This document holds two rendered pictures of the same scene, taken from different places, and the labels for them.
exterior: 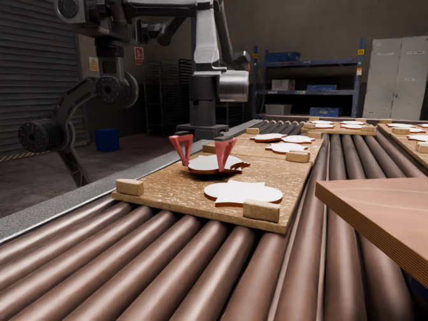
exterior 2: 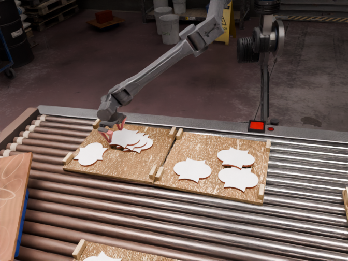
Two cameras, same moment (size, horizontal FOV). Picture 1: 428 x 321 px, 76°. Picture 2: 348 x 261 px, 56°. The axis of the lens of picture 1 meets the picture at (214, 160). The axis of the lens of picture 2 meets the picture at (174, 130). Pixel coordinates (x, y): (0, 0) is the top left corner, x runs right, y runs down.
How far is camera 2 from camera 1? 161 cm
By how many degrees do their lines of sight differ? 78
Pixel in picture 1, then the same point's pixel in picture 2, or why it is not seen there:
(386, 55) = not seen: outside the picture
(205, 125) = not seen: hidden behind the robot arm
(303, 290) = (34, 172)
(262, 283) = (40, 165)
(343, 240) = (56, 184)
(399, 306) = not seen: hidden behind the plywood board
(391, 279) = (33, 190)
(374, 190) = (21, 160)
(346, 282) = (34, 180)
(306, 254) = (49, 174)
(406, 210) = (8, 162)
